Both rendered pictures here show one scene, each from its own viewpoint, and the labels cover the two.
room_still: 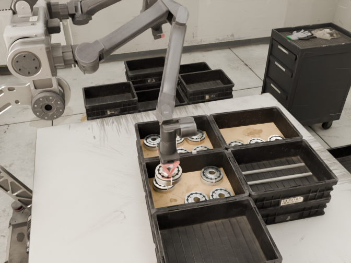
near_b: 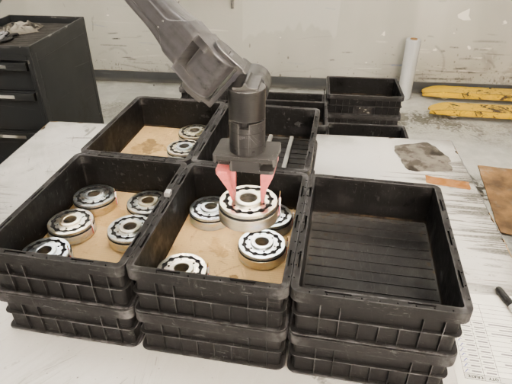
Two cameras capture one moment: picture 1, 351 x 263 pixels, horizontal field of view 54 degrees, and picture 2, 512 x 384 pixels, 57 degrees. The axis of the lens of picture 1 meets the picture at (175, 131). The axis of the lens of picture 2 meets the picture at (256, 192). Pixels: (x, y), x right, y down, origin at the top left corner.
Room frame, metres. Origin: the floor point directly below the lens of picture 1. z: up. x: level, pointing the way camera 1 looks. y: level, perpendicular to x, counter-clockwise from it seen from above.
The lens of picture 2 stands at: (0.70, 0.64, 1.50)
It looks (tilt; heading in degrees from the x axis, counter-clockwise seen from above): 33 degrees down; 292
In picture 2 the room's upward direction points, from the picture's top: straight up
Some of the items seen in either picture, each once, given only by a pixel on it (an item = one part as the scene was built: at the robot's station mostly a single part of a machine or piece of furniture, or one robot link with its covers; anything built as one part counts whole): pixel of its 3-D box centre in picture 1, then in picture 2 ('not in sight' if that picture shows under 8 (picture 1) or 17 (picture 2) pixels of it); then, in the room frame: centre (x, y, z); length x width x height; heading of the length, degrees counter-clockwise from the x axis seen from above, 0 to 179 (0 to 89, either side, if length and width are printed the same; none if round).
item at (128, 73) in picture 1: (149, 86); not in sight; (2.83, 0.24, 0.37); 0.40 x 0.30 x 0.45; 106
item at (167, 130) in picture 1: (170, 132); (247, 100); (0.97, 0.02, 1.23); 0.07 x 0.06 x 0.07; 105
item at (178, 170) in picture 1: (168, 170); (248, 201); (0.97, 0.03, 1.05); 0.10 x 0.10 x 0.01
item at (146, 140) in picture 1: (153, 140); (45, 253); (1.40, 0.11, 0.86); 0.10 x 0.10 x 0.01
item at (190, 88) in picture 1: (204, 102); not in sight; (2.56, -0.25, 0.37); 0.40 x 0.30 x 0.45; 106
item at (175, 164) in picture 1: (168, 163); (254, 177); (0.96, 0.02, 1.10); 0.07 x 0.07 x 0.09; 12
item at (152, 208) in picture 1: (192, 179); (229, 219); (1.06, -0.07, 0.92); 0.40 x 0.30 x 0.02; 102
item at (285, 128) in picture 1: (252, 134); (161, 143); (1.43, -0.40, 0.87); 0.40 x 0.30 x 0.11; 102
